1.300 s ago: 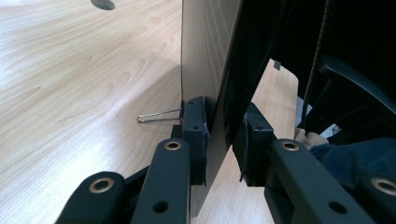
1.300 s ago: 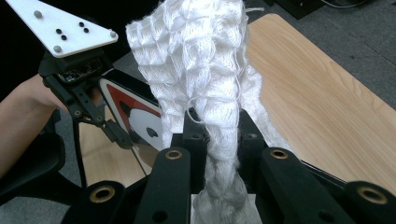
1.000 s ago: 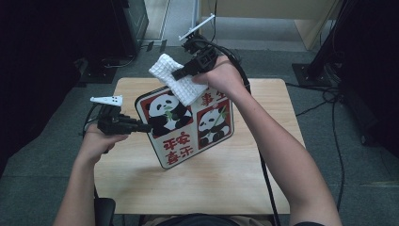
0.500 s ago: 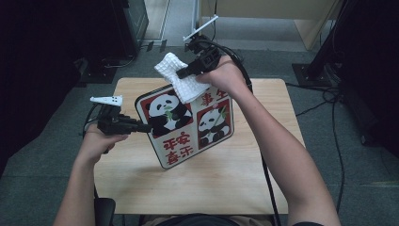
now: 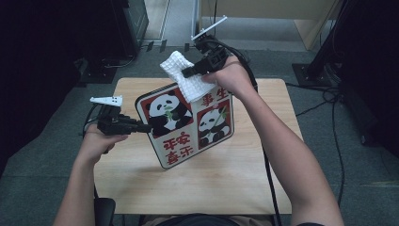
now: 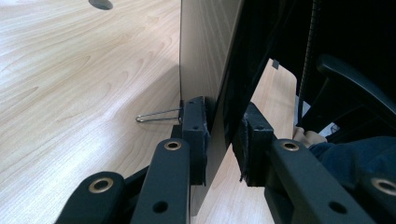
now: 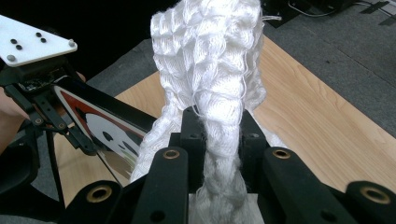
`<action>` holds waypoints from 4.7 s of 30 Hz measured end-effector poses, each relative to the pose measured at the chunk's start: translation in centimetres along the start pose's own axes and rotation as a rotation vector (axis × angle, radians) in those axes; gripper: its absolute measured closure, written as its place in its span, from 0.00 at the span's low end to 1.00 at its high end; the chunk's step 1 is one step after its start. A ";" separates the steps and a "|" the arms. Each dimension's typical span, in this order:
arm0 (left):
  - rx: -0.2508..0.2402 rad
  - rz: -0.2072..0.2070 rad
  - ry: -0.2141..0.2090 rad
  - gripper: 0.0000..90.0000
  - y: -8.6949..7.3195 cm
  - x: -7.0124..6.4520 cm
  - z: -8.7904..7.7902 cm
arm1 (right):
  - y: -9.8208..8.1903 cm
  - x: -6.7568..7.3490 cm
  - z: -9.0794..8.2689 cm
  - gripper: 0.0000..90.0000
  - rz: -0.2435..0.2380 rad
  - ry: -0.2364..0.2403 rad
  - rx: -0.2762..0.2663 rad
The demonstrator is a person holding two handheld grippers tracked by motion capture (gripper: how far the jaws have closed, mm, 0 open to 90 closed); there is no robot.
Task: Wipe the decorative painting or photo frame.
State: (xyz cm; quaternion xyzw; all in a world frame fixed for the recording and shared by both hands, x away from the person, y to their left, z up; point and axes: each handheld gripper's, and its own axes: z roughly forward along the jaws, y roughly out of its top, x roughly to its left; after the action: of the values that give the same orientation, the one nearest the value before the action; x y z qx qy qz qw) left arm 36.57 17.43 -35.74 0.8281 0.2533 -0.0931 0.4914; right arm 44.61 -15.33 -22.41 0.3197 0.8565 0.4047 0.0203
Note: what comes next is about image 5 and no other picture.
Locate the black stand base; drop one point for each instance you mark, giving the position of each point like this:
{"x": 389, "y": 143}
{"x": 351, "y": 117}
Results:
{"x": 97, "y": 73}

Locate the black chair armrest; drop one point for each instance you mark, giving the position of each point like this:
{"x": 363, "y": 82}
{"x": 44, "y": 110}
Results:
{"x": 105, "y": 213}

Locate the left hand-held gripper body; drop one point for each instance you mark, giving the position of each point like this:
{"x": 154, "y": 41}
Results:
{"x": 116, "y": 125}

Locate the light wooden panel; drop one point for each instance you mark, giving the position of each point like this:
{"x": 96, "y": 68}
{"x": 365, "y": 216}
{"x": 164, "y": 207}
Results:
{"x": 266, "y": 8}

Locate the white waffle cloth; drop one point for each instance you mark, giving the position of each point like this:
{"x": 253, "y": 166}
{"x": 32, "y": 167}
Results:
{"x": 194, "y": 88}

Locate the square panda print board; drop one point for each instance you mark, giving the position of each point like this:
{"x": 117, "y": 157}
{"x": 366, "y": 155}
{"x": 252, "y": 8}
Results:
{"x": 191, "y": 125}

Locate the person's left hand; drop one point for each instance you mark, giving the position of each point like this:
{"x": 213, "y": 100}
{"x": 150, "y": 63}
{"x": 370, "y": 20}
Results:
{"x": 94, "y": 146}

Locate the dark cabinet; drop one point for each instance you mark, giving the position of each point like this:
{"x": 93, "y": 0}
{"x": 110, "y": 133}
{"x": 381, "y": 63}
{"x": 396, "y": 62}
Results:
{"x": 136, "y": 25}

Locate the person's right hand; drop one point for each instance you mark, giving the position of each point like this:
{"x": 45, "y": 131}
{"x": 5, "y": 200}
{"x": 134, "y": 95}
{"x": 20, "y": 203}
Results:
{"x": 235, "y": 78}

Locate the person's dark clothing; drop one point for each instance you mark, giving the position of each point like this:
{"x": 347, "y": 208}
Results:
{"x": 197, "y": 221}

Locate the black metal stand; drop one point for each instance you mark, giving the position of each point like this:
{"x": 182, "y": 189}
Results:
{"x": 316, "y": 70}

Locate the grey metal frame post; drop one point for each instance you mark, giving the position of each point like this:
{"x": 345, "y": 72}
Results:
{"x": 196, "y": 15}

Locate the black curtain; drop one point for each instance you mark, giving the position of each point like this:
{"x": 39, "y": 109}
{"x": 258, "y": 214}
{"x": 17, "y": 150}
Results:
{"x": 373, "y": 62}
{"x": 37, "y": 62}

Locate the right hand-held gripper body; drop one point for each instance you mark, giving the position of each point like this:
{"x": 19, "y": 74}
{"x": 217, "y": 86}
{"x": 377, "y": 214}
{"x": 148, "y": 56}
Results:
{"x": 215, "y": 56}

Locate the black bracket foot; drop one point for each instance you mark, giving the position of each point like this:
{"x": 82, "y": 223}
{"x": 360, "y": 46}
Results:
{"x": 150, "y": 46}
{"x": 163, "y": 46}
{"x": 187, "y": 47}

